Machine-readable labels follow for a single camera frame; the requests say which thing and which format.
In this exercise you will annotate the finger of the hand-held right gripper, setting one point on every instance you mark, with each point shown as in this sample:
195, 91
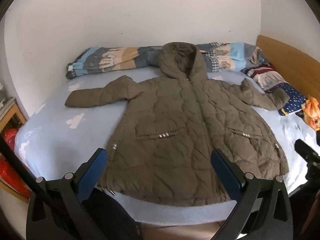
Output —
306, 151

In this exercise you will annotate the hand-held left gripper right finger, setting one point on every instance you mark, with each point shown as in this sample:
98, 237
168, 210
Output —
225, 177

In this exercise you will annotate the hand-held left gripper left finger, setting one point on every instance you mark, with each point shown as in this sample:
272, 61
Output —
92, 176

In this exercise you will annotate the olive quilted hooded jacket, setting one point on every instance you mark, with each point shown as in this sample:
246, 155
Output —
175, 130

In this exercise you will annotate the orange crumpled cloth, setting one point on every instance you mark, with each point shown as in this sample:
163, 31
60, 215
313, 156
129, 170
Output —
312, 110

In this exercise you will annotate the bed with cloud-print blue sheet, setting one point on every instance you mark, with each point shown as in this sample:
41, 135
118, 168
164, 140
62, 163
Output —
62, 142

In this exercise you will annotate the star and stripe print pillow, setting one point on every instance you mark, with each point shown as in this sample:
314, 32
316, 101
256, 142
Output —
271, 80

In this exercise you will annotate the large red plastic bag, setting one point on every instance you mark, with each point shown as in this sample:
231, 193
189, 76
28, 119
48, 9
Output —
12, 177

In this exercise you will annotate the small red plastic bag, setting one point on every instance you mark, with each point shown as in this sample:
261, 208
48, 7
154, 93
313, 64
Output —
10, 136

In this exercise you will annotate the wooden headboard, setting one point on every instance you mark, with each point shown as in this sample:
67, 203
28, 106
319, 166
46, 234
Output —
287, 60

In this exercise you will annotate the wooden bedside shelf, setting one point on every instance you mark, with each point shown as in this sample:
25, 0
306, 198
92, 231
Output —
10, 115

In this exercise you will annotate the rolled patchwork cartoon quilt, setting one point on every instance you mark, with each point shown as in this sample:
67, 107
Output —
112, 60

